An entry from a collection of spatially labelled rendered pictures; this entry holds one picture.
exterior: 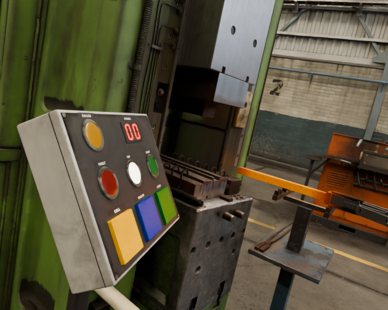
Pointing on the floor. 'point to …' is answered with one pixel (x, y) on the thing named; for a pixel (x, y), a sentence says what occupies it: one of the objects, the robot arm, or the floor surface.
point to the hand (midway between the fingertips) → (344, 202)
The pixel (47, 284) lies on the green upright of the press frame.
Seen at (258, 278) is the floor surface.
